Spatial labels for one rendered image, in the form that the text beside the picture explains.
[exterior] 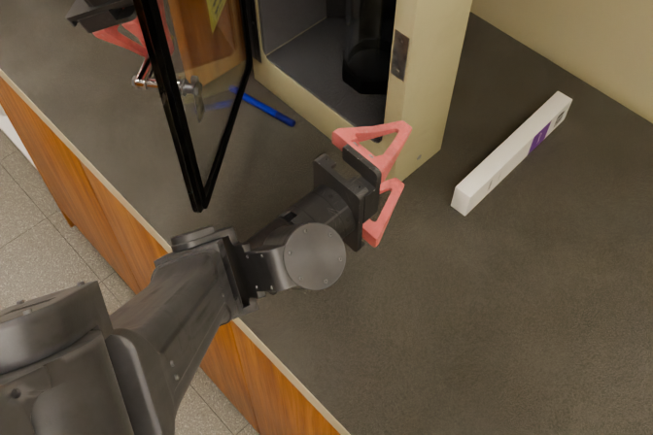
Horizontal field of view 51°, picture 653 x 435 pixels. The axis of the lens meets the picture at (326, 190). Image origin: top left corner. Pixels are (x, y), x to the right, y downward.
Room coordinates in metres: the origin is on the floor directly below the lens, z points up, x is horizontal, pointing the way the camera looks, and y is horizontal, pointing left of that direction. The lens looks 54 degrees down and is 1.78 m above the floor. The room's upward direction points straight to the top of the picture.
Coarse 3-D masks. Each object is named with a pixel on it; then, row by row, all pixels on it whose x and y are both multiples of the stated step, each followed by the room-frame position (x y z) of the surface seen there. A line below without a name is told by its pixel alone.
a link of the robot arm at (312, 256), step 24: (192, 240) 0.32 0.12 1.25; (288, 240) 0.29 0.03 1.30; (312, 240) 0.30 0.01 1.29; (336, 240) 0.30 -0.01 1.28; (240, 264) 0.30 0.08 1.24; (264, 264) 0.28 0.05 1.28; (288, 264) 0.28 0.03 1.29; (312, 264) 0.28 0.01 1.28; (336, 264) 0.29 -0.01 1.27; (240, 288) 0.30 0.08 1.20; (264, 288) 0.27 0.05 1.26; (288, 288) 0.26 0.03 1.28; (312, 288) 0.26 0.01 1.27
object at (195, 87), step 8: (184, 80) 0.56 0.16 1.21; (192, 80) 0.56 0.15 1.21; (184, 88) 0.55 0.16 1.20; (192, 88) 0.55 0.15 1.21; (200, 88) 0.56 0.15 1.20; (184, 96) 0.55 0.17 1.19; (200, 96) 0.56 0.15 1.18; (200, 104) 0.56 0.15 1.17; (200, 112) 0.55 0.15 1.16; (200, 120) 0.55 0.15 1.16
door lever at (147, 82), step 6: (144, 60) 0.60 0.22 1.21; (150, 60) 0.60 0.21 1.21; (144, 66) 0.59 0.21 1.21; (150, 66) 0.59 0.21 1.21; (138, 72) 0.58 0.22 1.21; (144, 72) 0.58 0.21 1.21; (150, 72) 0.58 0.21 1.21; (132, 78) 0.57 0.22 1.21; (138, 78) 0.57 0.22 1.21; (144, 78) 0.57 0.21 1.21; (150, 78) 0.57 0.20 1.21; (132, 84) 0.56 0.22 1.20; (138, 84) 0.56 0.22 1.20; (144, 84) 0.56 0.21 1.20; (150, 84) 0.56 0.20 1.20; (156, 84) 0.56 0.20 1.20
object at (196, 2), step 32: (160, 0) 0.55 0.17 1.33; (192, 0) 0.63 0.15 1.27; (224, 0) 0.73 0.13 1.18; (192, 32) 0.61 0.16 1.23; (224, 32) 0.72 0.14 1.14; (192, 64) 0.60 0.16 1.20; (224, 64) 0.70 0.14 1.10; (160, 96) 0.52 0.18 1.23; (192, 96) 0.58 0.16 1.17; (224, 96) 0.68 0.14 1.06; (192, 128) 0.56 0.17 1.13; (224, 128) 0.66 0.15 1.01; (192, 192) 0.52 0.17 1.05
